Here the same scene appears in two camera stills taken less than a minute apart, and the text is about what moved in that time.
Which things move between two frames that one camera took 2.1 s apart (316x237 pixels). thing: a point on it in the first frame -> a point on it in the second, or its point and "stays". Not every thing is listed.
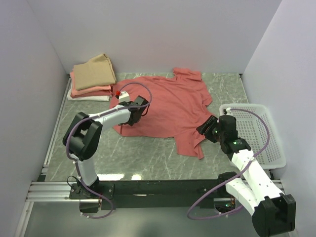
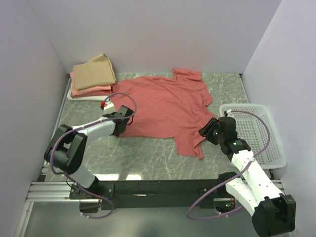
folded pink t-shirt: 98,91 stays
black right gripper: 212,121 stays
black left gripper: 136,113 -> 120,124
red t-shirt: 178,104 stays
